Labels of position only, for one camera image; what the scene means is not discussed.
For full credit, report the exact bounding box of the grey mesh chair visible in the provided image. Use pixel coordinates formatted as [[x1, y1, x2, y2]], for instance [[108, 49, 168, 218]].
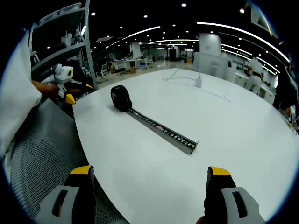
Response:
[[10, 98, 129, 224]]

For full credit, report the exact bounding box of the white cable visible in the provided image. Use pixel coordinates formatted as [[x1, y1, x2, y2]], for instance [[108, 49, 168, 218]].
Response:
[[162, 65, 202, 82]]

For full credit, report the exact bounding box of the person's left forearm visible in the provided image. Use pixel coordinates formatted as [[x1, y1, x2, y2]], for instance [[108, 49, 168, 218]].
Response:
[[31, 79, 50, 94]]

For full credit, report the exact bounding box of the black tape measure with blade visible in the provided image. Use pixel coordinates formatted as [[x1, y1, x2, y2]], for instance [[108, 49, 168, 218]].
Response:
[[110, 84, 199, 155]]

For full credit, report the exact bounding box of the white partition cabinet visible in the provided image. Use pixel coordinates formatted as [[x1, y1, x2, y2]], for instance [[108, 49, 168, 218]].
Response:
[[193, 51, 231, 82]]

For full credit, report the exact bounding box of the white office desk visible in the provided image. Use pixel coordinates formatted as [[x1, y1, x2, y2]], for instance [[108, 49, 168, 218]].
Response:
[[113, 58, 150, 71]]

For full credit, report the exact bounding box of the white office chair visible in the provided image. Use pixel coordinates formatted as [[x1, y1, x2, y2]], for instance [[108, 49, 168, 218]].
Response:
[[95, 63, 110, 84]]

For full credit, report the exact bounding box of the person's body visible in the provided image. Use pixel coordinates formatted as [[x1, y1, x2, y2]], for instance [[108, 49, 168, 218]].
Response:
[[0, 29, 43, 168]]

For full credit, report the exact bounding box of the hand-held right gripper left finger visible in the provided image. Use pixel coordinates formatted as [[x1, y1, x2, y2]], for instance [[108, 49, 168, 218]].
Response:
[[34, 165, 96, 224]]

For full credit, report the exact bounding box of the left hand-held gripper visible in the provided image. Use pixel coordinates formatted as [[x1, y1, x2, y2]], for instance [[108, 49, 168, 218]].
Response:
[[53, 63, 95, 105]]

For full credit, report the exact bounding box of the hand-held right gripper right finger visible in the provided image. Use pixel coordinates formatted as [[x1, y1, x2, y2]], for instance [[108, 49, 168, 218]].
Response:
[[203, 166, 266, 224]]

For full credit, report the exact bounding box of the grey metal shelf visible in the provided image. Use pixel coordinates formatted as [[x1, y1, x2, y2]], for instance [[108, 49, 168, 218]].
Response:
[[29, 0, 99, 90]]

